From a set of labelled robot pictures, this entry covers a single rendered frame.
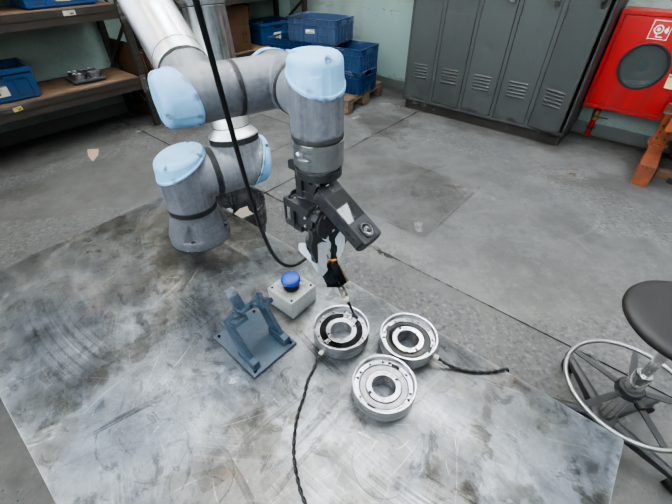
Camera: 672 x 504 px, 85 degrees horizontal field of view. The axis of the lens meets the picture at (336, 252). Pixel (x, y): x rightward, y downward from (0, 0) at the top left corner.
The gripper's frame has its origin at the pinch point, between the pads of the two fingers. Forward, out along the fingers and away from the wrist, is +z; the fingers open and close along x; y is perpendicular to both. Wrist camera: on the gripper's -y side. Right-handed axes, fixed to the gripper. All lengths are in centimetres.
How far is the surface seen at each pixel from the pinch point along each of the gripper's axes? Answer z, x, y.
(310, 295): 10.4, 0.8, 4.9
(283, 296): 8.6, 5.8, 7.5
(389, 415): 9.5, 10.6, -22.3
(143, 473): 13.1, 40.0, -0.3
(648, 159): 81, -314, -35
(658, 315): 31, -71, -55
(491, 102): 68, -316, 94
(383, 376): 10.6, 5.3, -17.3
